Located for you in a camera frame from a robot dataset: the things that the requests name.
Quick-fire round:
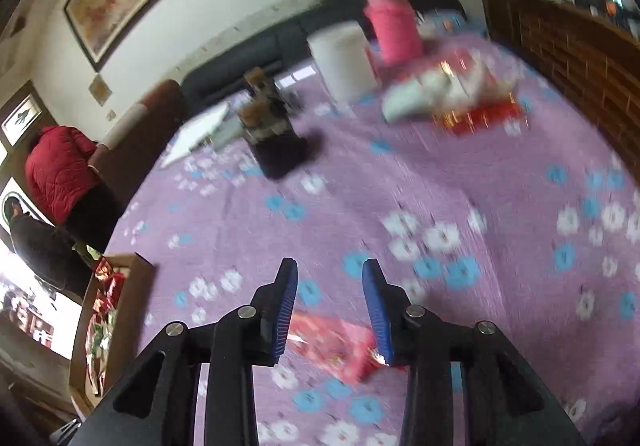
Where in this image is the small wall frame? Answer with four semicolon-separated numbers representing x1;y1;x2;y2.
88;74;112;106

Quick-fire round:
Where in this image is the shallow cardboard box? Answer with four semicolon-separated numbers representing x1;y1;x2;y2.
67;252;155;414

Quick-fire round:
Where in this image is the bottle with pink knit sleeve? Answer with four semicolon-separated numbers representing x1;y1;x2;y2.
362;0;425;64

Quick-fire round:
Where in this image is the green clear snack packet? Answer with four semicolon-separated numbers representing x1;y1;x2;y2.
86;311;118;354

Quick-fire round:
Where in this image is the cork lid jar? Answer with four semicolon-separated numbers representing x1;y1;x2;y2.
237;103;266;133
245;67;273;96

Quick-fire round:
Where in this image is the white paper sheet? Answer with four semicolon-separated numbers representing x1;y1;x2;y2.
161;103;232;169

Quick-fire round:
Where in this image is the purple floral tablecloth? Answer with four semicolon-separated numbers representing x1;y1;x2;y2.
67;10;640;446

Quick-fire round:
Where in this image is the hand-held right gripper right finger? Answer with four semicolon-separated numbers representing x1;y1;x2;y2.
361;258;588;446

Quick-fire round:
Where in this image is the white crumpled bag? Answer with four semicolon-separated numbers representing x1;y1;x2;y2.
382;70;516;123

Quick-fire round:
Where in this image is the brown armchair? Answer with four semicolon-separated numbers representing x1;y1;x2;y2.
97;80;188;217

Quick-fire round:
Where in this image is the dark leather sofa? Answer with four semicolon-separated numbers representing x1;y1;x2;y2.
181;0;468;114

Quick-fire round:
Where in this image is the red gold packet pile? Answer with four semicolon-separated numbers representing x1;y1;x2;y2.
435;100;523;139

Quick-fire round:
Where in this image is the grey notebook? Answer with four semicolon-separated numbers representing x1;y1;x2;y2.
215;118;247;147

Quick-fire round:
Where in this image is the white plastic tub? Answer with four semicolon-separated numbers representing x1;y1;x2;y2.
306;22;378;101

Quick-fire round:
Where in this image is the large dark jar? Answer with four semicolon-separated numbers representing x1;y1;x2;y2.
252;131;312;179

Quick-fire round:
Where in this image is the pink red snack packet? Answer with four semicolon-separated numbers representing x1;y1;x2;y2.
287;311;386;384

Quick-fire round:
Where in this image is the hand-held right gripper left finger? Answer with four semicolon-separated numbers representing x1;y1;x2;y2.
70;257;299;446

